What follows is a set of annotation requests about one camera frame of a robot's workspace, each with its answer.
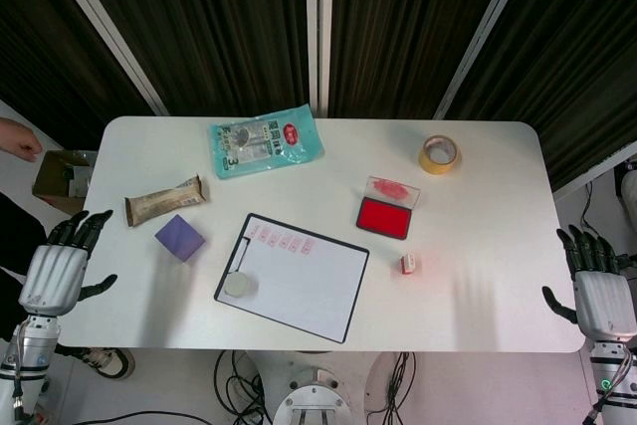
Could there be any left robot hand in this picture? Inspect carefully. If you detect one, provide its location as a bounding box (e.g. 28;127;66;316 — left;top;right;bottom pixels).
18;209;119;318

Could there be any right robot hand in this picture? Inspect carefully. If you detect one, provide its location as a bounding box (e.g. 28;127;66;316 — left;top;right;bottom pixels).
540;225;637;341

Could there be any bystander bare hand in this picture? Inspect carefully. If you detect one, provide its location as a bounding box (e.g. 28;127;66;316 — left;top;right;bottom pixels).
0;117;44;162

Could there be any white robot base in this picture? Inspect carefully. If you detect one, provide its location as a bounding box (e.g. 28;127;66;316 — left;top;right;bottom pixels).
246;350;384;425

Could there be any red ink pad case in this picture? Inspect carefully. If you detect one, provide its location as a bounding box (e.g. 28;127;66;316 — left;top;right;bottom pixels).
354;174;423;242

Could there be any open cardboard box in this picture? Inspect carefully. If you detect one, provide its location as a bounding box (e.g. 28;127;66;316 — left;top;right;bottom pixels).
31;149;100;217

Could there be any dark pleated curtain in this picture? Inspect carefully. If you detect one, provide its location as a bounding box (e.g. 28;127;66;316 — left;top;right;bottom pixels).
67;0;310;115
445;0;637;192
0;0;155;147
330;0;519;120

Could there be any white and black sneaker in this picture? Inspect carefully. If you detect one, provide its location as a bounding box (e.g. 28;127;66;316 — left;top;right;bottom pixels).
82;346;136;380

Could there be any brown snack wrapper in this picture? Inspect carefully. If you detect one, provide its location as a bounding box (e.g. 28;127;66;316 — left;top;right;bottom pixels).
123;174;208;229

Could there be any purple box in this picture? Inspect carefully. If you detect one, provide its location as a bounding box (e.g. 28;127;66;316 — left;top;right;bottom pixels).
153;214;208;264

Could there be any small white jar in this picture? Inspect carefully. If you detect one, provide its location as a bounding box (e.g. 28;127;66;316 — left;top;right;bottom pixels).
222;270;259;299

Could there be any yellow tape roll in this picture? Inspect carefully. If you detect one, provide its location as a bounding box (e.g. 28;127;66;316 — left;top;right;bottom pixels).
417;134;463;176

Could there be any teal cloth package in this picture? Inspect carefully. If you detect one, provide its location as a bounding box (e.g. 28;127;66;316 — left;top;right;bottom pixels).
206;103;325;180

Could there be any white paper sheet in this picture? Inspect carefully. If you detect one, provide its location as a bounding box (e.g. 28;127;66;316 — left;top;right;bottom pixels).
217;215;367;341

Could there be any black-rimmed clipboard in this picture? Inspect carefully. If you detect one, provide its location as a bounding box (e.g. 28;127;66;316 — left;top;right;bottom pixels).
213;212;370;345

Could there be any white frame rail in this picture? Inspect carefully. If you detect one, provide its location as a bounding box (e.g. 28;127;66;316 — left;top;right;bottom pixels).
550;143;637;202

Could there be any white frame post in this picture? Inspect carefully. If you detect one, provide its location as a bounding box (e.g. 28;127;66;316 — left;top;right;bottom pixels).
432;0;541;120
38;0;169;117
304;0;335;117

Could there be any black cable bundle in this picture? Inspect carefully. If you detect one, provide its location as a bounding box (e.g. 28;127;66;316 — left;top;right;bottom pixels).
382;350;422;425
213;349;268;425

